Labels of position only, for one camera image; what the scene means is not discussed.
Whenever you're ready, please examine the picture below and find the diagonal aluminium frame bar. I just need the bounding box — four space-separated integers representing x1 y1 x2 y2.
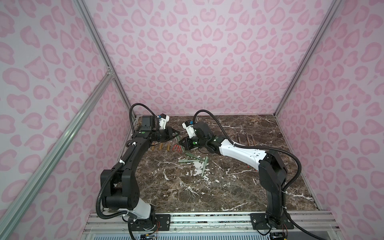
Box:
1 73 114 240

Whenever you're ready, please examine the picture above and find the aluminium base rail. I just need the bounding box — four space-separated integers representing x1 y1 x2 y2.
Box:
81 211 344 240

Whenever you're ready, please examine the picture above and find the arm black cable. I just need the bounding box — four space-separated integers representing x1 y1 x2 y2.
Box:
193 109 328 240
95 102 157 220

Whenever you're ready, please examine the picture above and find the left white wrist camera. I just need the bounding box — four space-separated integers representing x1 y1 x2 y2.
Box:
158 114 170 130

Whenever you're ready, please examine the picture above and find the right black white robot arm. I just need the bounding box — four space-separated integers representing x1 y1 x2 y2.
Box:
179 121 288 229

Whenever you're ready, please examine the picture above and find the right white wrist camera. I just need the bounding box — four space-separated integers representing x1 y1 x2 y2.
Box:
182 120 196 139

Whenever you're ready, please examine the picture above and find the green pen vertical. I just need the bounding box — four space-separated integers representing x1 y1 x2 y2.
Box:
201 157 209 177

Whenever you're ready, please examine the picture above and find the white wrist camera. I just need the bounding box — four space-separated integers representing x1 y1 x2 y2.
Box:
158 114 170 130
182 120 196 139

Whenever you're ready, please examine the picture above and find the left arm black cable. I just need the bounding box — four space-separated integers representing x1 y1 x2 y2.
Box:
95 102 157 220

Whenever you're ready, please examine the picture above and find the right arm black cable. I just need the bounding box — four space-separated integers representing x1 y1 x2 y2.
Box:
193 109 328 240

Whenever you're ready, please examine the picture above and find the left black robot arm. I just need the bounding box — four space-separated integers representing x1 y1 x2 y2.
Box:
96 114 179 230

